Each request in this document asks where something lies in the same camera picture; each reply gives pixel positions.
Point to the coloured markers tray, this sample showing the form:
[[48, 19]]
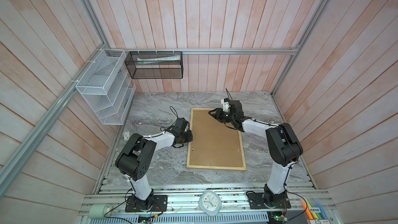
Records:
[[314, 212]]

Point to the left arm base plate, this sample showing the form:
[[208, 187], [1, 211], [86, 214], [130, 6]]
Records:
[[156, 203]]

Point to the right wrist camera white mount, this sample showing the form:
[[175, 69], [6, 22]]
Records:
[[225, 104]]

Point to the white wire mesh shelf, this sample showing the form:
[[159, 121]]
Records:
[[107, 87]]

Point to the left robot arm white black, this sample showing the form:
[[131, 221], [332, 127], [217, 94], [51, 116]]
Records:
[[137, 154]]

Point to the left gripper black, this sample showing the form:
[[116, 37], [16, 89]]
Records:
[[187, 141]]

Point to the paper in black basket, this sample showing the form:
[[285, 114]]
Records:
[[159, 60]]

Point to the pale green emergency button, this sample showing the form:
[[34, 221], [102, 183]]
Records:
[[99, 211]]

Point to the brown frame backing board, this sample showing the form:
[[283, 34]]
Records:
[[214, 143]]

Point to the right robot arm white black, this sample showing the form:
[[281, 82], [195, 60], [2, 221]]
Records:
[[283, 145]]

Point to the light wooden picture frame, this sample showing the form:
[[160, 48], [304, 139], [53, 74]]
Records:
[[188, 149]]

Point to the small white box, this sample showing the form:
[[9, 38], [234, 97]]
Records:
[[126, 136]]

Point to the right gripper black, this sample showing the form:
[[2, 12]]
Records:
[[217, 115]]

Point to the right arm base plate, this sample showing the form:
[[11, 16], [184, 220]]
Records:
[[266, 200]]

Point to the white round timer clock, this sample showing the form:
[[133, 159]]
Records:
[[210, 203]]

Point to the black wire mesh basket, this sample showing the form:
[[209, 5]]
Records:
[[153, 71]]

